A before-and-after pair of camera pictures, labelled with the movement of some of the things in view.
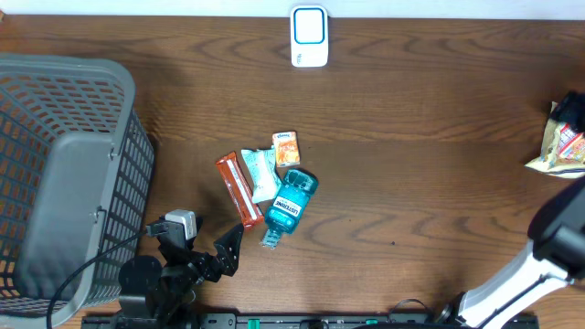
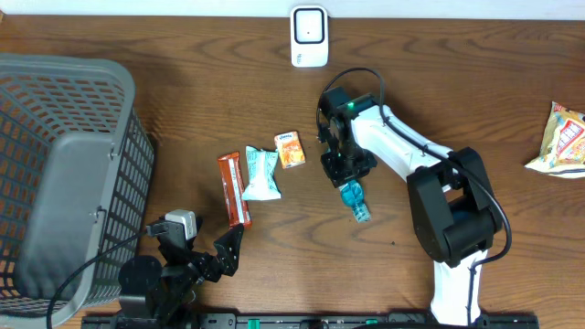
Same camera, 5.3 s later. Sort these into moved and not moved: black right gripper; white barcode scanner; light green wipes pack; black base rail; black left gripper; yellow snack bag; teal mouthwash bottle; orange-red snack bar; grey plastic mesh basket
Moved: orange-red snack bar; teal mouthwash bottle; black right gripper; light green wipes pack
Not moved: white barcode scanner; black base rail; yellow snack bag; grey plastic mesh basket; black left gripper
